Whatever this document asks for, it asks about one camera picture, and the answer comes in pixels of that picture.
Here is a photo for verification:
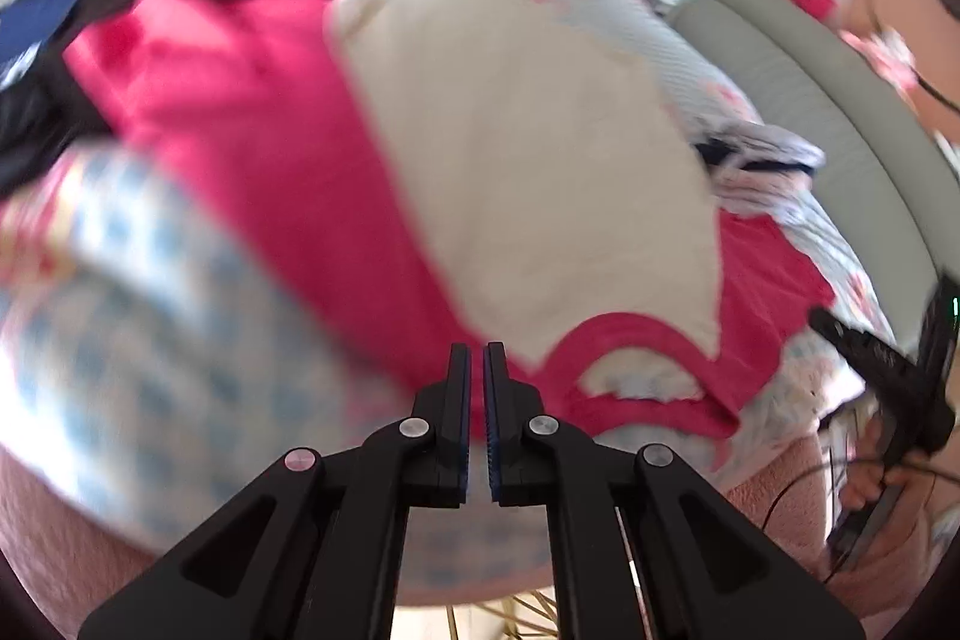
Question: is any person's right hand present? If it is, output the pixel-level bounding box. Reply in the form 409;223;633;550
840;419;912;510

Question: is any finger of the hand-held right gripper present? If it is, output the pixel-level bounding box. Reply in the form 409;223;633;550
808;306;920;401

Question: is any gold wire frame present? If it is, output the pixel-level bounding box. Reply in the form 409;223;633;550
442;591;560;640

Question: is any blue garment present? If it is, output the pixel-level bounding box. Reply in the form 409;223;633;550
0;0;113;82

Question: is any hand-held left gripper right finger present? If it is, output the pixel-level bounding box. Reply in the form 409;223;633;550
484;340;867;640

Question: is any black cable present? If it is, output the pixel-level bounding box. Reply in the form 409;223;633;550
761;385;960;581

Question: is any pink plush toy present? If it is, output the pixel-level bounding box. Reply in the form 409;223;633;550
840;29;920;94

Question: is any person's right forearm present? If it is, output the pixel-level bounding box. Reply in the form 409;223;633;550
825;452;960;622

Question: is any thin hoop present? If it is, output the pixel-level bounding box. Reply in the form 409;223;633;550
862;0;960;116

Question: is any blue checkered printed blanket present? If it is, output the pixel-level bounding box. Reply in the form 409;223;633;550
0;0;901;611

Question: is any pink and cream shirt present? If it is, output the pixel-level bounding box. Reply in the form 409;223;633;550
64;0;837;453

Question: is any grey padded headboard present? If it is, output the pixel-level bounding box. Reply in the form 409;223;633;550
667;0;960;341

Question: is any pink fleece robe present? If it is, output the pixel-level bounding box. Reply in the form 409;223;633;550
0;430;848;640

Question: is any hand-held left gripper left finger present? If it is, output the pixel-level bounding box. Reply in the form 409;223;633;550
79;342;472;640

